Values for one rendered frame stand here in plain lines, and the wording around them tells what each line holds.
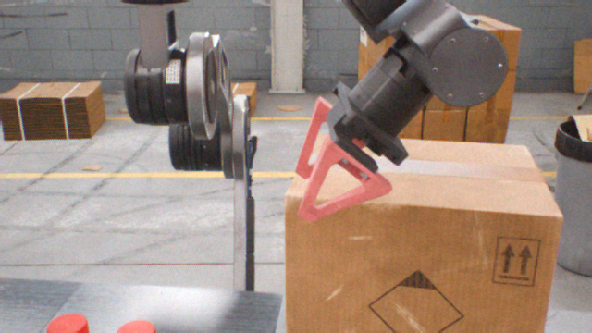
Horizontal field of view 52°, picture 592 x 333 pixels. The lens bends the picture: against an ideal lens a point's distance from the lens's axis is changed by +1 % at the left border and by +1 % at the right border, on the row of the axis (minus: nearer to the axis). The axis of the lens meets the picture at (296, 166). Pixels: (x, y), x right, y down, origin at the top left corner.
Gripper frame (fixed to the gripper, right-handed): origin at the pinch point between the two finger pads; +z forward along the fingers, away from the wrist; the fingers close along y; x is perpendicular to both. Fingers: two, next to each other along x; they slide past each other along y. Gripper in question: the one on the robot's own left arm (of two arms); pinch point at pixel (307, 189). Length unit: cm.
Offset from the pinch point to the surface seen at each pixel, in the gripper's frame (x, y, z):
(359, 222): 10.1, -9.3, 2.4
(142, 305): 2, -33, 43
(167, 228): 29, -229, 133
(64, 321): -10.8, 7.6, 20.1
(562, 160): 138, -191, -21
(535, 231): 23.8, -5.3, -9.7
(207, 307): 10.7, -32.0, 36.4
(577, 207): 153, -181, -10
